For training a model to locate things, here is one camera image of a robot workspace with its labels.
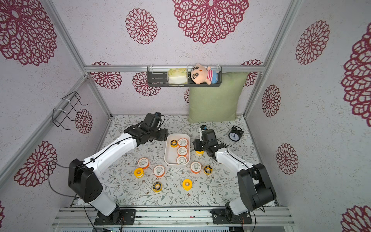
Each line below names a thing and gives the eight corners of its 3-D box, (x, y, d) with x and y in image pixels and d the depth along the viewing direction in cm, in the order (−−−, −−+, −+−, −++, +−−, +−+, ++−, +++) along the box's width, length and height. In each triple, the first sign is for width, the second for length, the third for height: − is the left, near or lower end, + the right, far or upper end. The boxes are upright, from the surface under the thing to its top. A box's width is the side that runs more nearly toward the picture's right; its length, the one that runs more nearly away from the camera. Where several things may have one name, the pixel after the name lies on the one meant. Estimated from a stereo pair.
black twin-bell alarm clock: (227, 137, 109) (230, 129, 101) (231, 132, 112) (234, 124, 104) (236, 142, 105) (240, 135, 98) (240, 137, 108) (244, 129, 101)
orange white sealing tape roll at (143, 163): (137, 169, 93) (136, 167, 91) (139, 158, 97) (138, 157, 96) (148, 169, 93) (147, 167, 91) (150, 158, 97) (149, 157, 96)
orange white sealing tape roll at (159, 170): (153, 177, 90) (152, 175, 88) (154, 166, 94) (154, 165, 92) (164, 177, 90) (164, 175, 88) (165, 166, 94) (165, 165, 92)
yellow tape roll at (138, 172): (134, 178, 89) (133, 176, 87) (136, 169, 93) (135, 167, 91) (143, 178, 89) (142, 176, 87) (144, 169, 93) (143, 167, 91)
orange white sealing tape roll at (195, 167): (190, 173, 91) (190, 171, 89) (190, 163, 95) (190, 161, 93) (201, 173, 91) (201, 171, 89) (200, 163, 95) (200, 161, 93)
